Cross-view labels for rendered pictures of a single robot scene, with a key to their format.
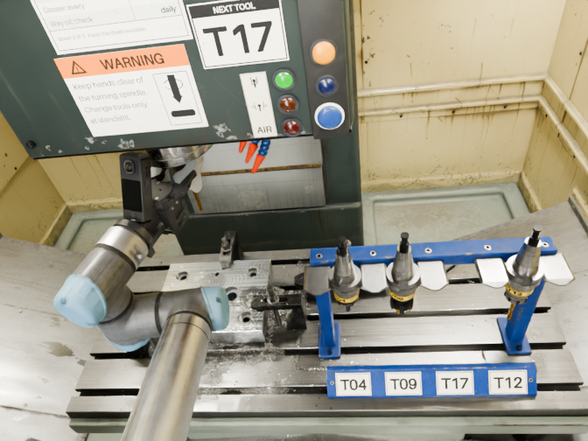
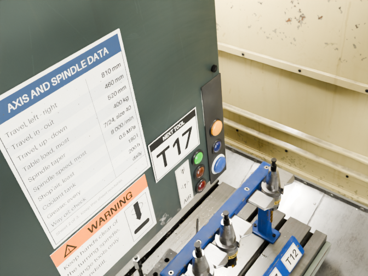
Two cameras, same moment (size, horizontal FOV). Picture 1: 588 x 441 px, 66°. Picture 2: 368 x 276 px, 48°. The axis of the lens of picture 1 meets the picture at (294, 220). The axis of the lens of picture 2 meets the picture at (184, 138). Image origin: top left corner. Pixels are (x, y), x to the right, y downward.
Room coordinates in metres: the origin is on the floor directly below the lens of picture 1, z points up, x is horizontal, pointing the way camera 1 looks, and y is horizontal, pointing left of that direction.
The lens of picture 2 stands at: (0.23, 0.37, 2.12)
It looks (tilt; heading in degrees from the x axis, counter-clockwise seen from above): 40 degrees down; 305
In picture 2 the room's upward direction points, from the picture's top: 8 degrees counter-clockwise
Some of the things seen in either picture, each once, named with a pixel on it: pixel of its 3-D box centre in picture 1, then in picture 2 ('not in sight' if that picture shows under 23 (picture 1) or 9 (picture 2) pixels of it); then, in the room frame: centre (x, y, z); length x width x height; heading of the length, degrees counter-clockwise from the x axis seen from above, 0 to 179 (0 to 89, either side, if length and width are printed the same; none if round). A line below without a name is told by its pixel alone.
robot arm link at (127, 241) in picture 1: (124, 248); not in sight; (0.55, 0.28, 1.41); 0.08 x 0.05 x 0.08; 62
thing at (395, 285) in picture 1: (402, 276); (227, 241); (0.54, -0.19, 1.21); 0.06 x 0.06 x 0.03
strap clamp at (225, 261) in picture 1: (229, 255); not in sight; (0.91, 0.20, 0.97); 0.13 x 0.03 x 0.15; 170
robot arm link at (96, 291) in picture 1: (95, 287); not in sight; (0.49, 0.32, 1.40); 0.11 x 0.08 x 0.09; 152
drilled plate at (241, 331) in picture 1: (214, 300); not in sight; (0.77, 0.25, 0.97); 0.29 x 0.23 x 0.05; 80
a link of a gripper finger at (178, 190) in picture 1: (176, 186); not in sight; (0.66, 0.20, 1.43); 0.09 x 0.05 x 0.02; 139
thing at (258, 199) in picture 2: (493, 272); (262, 200); (0.51, -0.35, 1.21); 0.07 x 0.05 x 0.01; 170
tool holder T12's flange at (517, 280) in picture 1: (523, 271); (272, 188); (0.50, -0.40, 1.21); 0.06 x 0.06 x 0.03
